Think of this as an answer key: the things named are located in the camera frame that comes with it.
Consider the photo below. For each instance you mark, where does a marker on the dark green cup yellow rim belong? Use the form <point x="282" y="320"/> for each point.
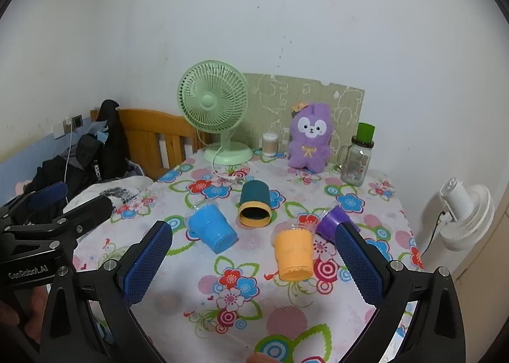
<point x="254" y="192"/>

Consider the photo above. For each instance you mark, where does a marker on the patterned cardboard panel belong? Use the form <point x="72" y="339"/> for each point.
<point x="270" y="108"/>

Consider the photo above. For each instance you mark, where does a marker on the dark clothes pile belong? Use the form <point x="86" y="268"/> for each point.
<point x="51" y="172"/>

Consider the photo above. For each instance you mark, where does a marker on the glass mug jar green lid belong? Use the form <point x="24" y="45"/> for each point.
<point x="356" y="164"/>

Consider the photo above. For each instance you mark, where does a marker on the purple cup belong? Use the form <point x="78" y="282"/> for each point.
<point x="329" y="223"/>

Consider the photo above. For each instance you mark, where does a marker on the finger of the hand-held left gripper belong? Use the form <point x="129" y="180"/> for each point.
<point x="91" y="209"/>
<point x="47" y="192"/>

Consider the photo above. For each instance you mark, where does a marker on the cotton swab jar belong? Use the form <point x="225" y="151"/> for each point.
<point x="270" y="145"/>

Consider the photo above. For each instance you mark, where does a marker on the purple plush toy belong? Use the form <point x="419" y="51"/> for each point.
<point x="310" y="148"/>

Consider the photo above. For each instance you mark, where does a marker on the wooden headboard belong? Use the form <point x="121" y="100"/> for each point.
<point x="147" y="128"/>

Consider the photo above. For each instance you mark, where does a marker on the floral tablecloth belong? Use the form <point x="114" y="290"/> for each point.
<point x="238" y="267"/>

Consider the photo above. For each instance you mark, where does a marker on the white floor fan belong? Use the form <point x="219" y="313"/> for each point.
<point x="473" y="219"/>

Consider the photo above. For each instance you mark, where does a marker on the beige cabinet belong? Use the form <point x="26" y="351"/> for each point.
<point x="481" y="275"/>

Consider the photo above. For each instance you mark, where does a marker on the person's left hand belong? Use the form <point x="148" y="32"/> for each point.
<point x="34" y="302"/>

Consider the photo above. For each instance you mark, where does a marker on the white cloth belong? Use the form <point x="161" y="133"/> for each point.
<point x="99" y="190"/>

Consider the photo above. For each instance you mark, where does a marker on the wall socket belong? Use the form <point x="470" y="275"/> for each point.
<point x="73" y="122"/>

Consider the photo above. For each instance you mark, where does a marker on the black bag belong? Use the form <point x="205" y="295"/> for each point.
<point x="109" y="140"/>

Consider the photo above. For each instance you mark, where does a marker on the orange cup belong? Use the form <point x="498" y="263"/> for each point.
<point x="293" y="251"/>

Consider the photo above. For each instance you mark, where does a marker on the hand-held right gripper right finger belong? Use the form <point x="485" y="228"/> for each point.
<point x="358" y="267"/>

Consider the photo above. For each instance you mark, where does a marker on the blue cup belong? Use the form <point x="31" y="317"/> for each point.
<point x="212" y="227"/>

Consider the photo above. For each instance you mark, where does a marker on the green desk fan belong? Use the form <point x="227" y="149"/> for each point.
<point x="212" y="96"/>

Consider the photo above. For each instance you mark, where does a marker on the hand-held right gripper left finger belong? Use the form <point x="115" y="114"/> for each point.
<point x="146" y="265"/>

